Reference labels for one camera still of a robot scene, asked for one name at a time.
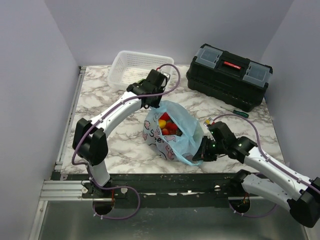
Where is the light blue plastic bag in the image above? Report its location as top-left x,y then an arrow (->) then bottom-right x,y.
142,100 -> 204,166

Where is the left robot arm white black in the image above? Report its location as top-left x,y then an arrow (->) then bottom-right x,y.
71,69 -> 170,198

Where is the black plastic toolbox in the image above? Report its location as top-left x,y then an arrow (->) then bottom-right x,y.
186,43 -> 273,113

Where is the aluminium frame profile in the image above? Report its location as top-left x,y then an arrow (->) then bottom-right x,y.
39,180 -> 84,201

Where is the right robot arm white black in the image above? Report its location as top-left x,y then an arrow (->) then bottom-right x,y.
193,119 -> 320,228

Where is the green handled screwdriver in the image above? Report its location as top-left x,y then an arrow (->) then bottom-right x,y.
221,106 -> 249,119

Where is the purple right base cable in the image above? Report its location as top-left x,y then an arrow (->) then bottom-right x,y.
231,192 -> 278,218

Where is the red fake strawberry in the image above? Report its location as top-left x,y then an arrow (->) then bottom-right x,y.
165,122 -> 178,132

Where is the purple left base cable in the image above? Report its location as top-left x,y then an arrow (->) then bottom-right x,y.
92,186 -> 142,221

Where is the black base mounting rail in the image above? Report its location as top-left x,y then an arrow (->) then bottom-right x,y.
82,172 -> 261,210

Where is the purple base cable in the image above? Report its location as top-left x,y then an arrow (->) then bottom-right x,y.
92,186 -> 142,221
231,192 -> 278,218

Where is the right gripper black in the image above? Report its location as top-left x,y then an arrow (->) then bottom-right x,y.
192,135 -> 226,162

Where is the white plastic basket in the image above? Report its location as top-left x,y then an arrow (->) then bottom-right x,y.
107,50 -> 174,91

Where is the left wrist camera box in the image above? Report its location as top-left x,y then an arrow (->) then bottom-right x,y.
160,71 -> 171,82

